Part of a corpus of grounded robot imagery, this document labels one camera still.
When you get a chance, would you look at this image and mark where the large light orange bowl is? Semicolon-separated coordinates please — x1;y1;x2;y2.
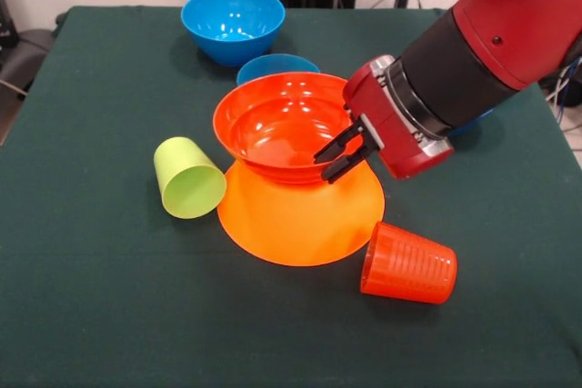
216;158;386;268

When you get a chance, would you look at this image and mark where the shallow red-orange bowl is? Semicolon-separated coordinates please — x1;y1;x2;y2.
212;72;365;185

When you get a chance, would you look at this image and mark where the light green cup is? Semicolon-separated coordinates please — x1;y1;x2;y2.
152;135;228;220

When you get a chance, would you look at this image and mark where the dark grey chair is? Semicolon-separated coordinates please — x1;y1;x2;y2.
0;27;58;89

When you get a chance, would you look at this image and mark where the tangle of floor cables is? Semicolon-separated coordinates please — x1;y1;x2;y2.
543;56;582;110

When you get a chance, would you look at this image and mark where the dark green tablecloth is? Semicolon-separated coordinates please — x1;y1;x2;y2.
0;5;582;388

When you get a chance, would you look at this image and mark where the small dark blue bowl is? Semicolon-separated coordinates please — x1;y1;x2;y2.
447;108;496;137

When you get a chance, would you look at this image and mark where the small light blue bowl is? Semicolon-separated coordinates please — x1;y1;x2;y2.
236;53;322;86

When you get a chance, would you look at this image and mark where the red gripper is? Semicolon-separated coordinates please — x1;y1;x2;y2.
312;60;456;185

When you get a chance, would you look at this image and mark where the medium blue bowl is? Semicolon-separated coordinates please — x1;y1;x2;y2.
180;0;286;67

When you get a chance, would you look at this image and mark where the red-orange cup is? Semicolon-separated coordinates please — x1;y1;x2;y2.
359;220;459;305

